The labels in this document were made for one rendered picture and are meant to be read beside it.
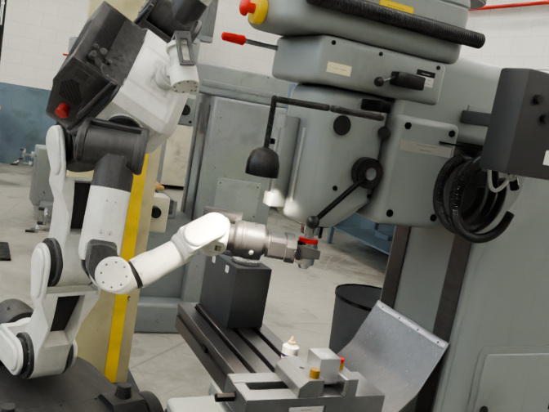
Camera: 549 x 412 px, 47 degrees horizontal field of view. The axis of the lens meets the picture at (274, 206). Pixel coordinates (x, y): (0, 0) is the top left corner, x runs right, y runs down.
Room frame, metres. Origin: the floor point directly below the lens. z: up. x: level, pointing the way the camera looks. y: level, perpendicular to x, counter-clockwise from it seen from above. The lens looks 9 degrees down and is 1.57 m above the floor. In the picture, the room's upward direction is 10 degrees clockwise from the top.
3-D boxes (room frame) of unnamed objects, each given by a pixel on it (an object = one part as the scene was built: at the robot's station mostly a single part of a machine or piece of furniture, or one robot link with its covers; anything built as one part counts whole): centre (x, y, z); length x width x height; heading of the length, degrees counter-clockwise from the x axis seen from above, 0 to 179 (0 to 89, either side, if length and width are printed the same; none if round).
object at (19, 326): (1.91, 0.67, 0.68); 0.21 x 0.20 x 0.13; 43
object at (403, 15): (1.39, -0.19, 1.79); 0.45 x 0.04 x 0.04; 117
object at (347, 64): (1.52, -0.13, 1.68); 0.34 x 0.24 x 0.10; 117
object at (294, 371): (1.33, -0.12, 0.99); 0.12 x 0.06 x 0.04; 26
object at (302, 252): (1.47, -0.10, 1.24); 0.06 x 0.02 x 0.03; 94
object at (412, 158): (1.59, -0.27, 1.47); 0.24 x 0.19 x 0.26; 27
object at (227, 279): (1.90, 0.08, 1.00); 0.22 x 0.12 x 0.20; 30
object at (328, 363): (1.35, -0.17, 1.01); 0.06 x 0.05 x 0.06; 26
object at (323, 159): (1.50, -0.10, 1.47); 0.21 x 0.19 x 0.32; 27
